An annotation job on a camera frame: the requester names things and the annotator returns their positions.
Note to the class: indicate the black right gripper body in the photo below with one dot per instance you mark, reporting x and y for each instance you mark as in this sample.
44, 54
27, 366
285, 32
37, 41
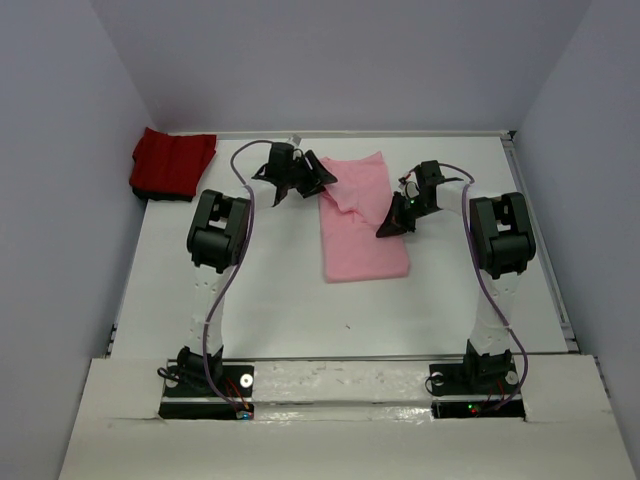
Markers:
416, 208

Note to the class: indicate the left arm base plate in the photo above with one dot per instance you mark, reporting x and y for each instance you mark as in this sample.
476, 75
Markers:
188, 397

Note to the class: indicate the red folded t shirt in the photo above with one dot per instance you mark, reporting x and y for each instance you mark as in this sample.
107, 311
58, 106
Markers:
169, 167

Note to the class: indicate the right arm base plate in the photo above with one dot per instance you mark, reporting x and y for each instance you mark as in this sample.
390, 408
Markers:
454, 397

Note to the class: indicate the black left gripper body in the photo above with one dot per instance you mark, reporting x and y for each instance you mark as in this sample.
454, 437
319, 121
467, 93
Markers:
298, 176

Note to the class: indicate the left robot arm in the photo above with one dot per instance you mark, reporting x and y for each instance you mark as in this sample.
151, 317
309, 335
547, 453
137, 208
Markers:
218, 241

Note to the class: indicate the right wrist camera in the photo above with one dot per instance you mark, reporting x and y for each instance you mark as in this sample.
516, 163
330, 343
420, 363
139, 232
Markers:
408, 187

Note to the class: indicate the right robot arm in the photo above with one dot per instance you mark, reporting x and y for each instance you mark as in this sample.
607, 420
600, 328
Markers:
501, 242

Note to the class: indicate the pink t shirt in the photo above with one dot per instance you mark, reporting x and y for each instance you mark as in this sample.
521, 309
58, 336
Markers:
351, 211

